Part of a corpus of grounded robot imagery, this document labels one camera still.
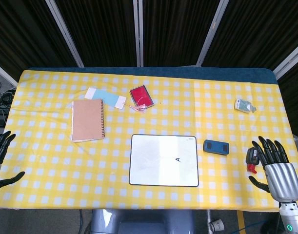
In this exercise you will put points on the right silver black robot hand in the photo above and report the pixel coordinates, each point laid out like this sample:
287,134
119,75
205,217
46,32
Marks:
283,178

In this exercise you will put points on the blue rectangular whiteboard eraser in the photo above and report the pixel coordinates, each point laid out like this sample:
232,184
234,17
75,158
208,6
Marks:
216,147

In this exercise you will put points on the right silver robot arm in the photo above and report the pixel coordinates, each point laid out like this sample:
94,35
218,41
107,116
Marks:
291,218

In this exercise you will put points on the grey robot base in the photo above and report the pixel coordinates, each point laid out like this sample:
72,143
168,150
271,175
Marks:
141,221

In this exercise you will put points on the black red stamp tool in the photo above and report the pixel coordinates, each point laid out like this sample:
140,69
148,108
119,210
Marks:
252,158

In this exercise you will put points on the yellow white checkered tablecloth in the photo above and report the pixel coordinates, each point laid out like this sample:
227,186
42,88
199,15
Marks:
65,175

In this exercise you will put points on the small green white packet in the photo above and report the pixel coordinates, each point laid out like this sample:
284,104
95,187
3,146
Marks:
245,105

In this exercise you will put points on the brown spiral notebook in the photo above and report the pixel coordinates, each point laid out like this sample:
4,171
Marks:
87,120

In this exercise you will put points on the blue white bookmark with tassel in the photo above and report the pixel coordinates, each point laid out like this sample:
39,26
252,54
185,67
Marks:
105,97

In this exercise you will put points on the red ink pad case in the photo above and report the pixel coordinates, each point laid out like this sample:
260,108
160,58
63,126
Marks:
141,96

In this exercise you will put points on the white partition frame post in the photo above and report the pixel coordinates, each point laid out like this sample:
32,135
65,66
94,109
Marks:
65,31
211,33
138,33
289,59
3,74

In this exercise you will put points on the white board with black frame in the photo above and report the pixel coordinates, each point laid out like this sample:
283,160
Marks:
164,161

